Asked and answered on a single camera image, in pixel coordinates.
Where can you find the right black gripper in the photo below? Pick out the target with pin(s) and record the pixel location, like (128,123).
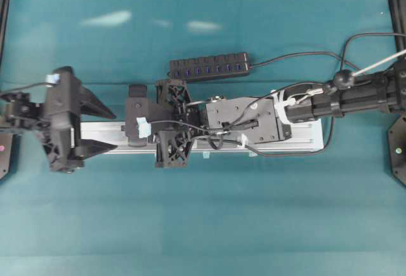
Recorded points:
(177,125)

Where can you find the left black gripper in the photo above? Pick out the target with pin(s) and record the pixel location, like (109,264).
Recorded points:
(64,148)

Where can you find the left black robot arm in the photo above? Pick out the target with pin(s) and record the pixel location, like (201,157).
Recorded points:
(57,124)

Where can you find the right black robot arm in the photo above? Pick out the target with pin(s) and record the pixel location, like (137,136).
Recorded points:
(248,121)

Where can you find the black multi-port USB hub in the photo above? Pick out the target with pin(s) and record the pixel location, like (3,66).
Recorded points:
(208,68)

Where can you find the right white ring clip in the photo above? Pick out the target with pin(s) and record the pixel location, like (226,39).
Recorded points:
(244,141)

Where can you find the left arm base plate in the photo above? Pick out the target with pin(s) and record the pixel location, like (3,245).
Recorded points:
(6,144)

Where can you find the left black frame post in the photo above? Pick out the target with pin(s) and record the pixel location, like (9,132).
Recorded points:
(4,9)

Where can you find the black frame post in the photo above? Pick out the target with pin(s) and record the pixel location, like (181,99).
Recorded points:
(4,9)
(397,11)

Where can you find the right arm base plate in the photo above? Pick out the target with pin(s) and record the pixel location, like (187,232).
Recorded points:
(396,149)

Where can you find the right black frame post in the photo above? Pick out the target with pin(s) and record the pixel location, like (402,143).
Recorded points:
(397,11)

